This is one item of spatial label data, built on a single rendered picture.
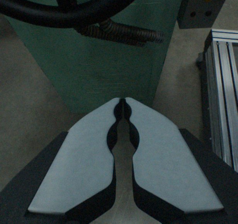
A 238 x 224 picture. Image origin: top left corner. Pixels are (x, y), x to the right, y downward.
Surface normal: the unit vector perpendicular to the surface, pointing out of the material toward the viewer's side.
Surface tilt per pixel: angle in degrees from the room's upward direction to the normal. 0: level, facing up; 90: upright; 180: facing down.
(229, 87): 0
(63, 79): 90
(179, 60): 0
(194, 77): 0
